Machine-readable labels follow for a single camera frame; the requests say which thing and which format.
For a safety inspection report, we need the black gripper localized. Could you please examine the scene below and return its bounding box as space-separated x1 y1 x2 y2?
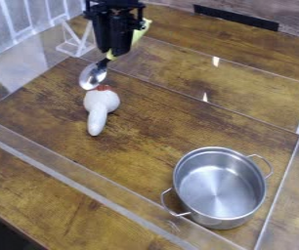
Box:
83 0 146 57

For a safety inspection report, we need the green handled metal spoon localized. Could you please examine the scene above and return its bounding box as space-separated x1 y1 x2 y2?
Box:
78 19 151 91

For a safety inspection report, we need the white toy mushroom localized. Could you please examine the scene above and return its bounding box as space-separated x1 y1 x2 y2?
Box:
83 85 119 136

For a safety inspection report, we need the stainless steel pot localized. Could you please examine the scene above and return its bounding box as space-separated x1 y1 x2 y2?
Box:
159 146 273 229

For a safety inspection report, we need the clear acrylic triangle bracket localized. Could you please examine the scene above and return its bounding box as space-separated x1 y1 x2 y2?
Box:
55 21 95 58

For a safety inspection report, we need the black strip on wall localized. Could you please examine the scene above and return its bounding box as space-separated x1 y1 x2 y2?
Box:
193 4 278 31

